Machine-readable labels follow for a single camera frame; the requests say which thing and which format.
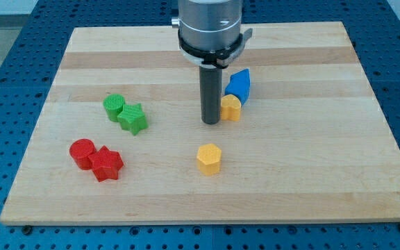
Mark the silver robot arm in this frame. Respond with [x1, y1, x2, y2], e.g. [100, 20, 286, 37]
[172, 0, 253, 69]

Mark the yellow hexagon block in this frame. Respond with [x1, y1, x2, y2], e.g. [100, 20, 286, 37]
[197, 144, 222, 176]

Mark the green star block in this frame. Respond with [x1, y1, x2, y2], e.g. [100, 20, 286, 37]
[117, 103, 149, 135]

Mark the red star block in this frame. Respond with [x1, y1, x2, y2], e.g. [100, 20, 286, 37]
[88, 146, 124, 182]

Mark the yellow heart block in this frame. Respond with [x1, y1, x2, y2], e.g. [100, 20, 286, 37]
[220, 94, 242, 122]

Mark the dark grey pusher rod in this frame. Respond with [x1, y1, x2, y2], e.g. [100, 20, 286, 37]
[199, 67, 222, 124]

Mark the blue arrow-shaped block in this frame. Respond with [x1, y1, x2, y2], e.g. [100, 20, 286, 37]
[225, 69, 251, 105]

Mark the wooden board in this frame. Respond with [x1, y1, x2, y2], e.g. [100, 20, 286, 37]
[0, 22, 400, 226]

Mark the green cylinder block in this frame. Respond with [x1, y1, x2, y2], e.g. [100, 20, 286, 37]
[103, 94, 125, 122]

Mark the red cylinder block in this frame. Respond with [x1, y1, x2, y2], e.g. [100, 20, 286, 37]
[69, 138, 96, 170]

